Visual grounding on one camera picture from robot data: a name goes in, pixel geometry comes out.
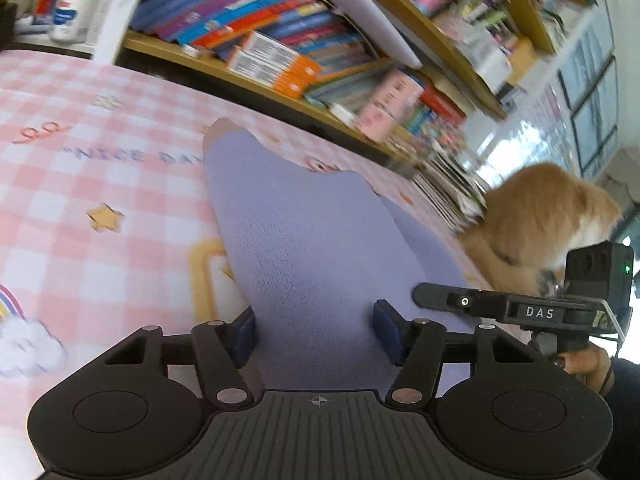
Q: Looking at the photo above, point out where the row of blue spine books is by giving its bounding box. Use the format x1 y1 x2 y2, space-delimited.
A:
130 0 381 66

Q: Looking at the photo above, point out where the pink tumbler with stickers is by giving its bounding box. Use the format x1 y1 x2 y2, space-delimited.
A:
357 67 426 143

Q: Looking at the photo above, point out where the stack of magazines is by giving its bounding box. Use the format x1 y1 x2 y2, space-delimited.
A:
412 152 488 233

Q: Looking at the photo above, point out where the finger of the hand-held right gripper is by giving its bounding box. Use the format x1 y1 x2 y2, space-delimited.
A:
412 282 508 322

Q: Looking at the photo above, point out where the white can with green rim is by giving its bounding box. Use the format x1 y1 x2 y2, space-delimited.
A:
49 0 104 45

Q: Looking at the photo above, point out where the person's right hand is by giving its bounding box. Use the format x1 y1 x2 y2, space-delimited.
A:
552 345 615 392

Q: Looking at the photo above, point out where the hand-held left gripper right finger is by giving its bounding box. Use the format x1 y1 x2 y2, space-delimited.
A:
372 299 536 406

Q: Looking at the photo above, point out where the wooden bookshelf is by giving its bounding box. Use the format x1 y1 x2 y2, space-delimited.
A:
95 0 601 181

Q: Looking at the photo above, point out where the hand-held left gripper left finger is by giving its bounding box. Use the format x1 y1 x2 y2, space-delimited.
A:
102 307 258 406

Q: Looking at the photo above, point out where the orange furry cat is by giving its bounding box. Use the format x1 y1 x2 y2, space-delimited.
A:
457 162 623 296

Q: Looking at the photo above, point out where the purple and mauve sweater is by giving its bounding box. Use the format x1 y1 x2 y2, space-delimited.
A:
202 117 526 391

